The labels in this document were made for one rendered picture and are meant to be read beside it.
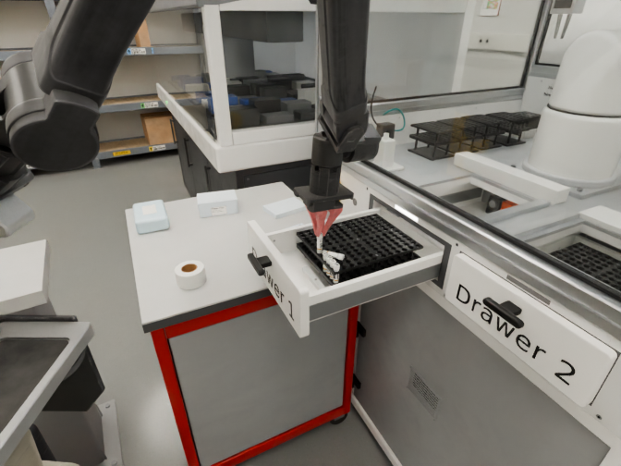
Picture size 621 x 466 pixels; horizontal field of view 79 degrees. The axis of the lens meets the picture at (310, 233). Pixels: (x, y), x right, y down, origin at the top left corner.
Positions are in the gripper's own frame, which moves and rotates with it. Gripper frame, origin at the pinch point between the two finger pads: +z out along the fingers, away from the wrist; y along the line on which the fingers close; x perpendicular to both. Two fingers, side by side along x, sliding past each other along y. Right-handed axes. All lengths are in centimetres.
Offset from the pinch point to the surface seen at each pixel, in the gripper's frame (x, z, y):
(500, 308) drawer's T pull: 30.4, 1.8, -17.8
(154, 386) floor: -62, 99, 36
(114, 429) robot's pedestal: -47, 98, 52
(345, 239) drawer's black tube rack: -2.2, 4.5, -7.9
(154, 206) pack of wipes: -60, 17, 26
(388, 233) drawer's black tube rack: -0.2, 4.0, -18.5
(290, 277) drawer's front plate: 9.1, 2.5, 10.6
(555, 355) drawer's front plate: 39.2, 5.4, -21.3
